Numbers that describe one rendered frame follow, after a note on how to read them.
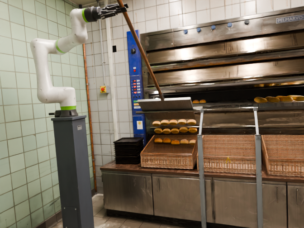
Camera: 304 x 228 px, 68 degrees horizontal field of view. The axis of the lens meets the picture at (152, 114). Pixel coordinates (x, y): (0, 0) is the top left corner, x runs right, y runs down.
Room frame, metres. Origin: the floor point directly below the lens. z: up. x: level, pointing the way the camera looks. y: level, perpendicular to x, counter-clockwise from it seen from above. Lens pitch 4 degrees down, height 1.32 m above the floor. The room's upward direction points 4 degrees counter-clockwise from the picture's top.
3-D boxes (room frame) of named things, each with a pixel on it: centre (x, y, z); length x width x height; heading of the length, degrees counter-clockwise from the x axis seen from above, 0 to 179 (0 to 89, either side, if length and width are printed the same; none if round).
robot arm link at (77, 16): (1.63, 0.46, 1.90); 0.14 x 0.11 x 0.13; 70
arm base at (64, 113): (1.93, 0.75, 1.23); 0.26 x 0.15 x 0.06; 73
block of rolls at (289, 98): (2.73, -1.51, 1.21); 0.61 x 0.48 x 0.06; 159
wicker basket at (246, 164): (2.26, -0.74, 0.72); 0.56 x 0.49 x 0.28; 70
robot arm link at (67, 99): (1.90, 0.71, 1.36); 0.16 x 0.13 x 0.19; 130
